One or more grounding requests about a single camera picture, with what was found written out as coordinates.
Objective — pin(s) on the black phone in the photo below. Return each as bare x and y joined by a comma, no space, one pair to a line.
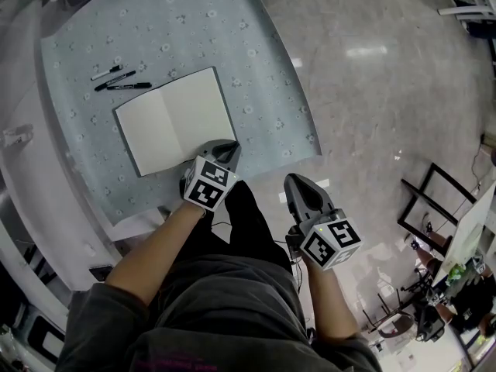
100,273

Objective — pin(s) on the green toy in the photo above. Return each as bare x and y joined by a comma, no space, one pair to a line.
457,273

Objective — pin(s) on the person's right forearm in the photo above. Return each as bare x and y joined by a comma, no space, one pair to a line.
329,304

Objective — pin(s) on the person's left forearm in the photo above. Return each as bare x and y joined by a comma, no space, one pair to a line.
155,246

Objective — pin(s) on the black metal frame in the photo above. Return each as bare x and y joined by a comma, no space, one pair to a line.
453,181

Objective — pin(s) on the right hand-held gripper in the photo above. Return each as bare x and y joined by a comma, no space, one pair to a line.
329,246

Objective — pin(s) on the white-barrel marker pen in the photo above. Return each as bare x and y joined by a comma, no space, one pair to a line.
107,73

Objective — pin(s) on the wooden stool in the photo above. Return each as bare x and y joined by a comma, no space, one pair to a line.
401,324

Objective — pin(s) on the person's grey shirt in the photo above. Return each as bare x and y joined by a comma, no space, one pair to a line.
217,316

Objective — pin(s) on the grey notebook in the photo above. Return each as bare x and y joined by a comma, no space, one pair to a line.
174,122

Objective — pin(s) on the clear plastic bottle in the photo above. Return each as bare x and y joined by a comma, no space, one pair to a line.
17,135

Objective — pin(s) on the person's black trousers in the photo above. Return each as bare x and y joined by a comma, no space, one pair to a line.
252,227

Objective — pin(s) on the black marker pen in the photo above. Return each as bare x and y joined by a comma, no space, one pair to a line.
129,86
115,80

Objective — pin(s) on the long white bench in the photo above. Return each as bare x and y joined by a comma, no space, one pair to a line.
23,91

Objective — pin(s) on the white table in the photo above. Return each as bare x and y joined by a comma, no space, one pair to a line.
465,12
470,227

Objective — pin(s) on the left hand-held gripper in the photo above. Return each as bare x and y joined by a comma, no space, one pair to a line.
209,192

